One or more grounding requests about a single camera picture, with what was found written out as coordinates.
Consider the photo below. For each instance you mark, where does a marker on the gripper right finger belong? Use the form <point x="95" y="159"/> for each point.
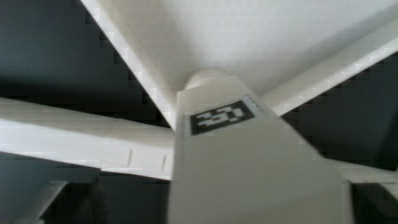
<point x="374" y="204"/>

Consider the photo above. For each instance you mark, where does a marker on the white desk tabletop panel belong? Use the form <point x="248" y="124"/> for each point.
<point x="292" y="44"/>

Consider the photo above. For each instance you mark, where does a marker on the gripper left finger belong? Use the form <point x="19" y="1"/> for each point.
<point x="70" y="204"/>

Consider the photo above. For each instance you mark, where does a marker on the white desk leg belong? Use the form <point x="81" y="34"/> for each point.
<point x="251" y="177"/>

